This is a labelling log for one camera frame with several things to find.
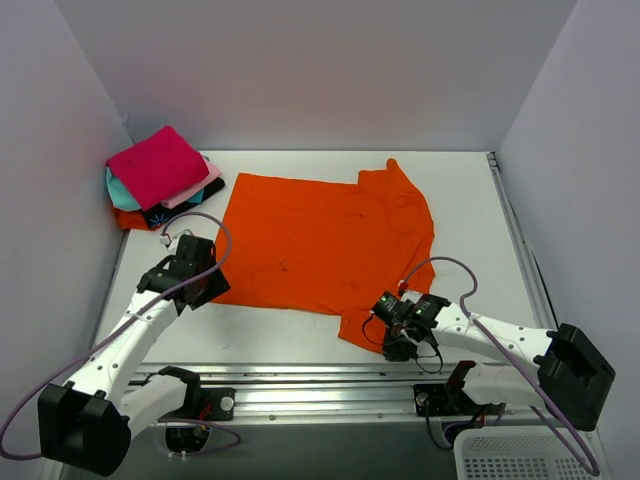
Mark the black folded t-shirt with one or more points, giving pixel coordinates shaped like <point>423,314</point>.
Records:
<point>159,214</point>

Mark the orange t-shirt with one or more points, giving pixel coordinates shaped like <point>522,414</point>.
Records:
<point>323,247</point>
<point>130,220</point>

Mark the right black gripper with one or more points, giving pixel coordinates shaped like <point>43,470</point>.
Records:
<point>396,342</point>

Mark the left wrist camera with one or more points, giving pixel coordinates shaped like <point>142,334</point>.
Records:
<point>170,242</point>

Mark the pink folded t-shirt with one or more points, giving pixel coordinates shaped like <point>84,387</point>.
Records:
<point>195,193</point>

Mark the orange folded t-shirt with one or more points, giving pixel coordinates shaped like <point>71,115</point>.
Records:
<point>130,220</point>

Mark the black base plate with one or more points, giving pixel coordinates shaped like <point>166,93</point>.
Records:
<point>438,400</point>
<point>215,402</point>

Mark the white plastic basket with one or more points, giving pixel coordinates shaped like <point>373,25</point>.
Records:
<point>514,452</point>

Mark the aluminium mounting rail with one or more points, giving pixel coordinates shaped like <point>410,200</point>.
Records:
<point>302,394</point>

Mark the magenta folded t-shirt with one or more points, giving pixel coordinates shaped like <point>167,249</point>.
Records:
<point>157,169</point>

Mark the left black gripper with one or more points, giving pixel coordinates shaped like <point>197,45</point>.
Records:
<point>208,288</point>

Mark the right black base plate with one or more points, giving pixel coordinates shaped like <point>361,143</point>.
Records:
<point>438,400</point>

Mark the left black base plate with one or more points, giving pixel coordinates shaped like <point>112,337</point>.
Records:
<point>215,402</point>

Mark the teal folded t-shirt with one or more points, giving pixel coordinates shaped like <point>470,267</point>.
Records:
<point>120,197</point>

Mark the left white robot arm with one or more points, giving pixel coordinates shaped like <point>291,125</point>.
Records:
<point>90,421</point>

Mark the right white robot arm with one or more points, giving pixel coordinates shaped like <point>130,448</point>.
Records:
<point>560,370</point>

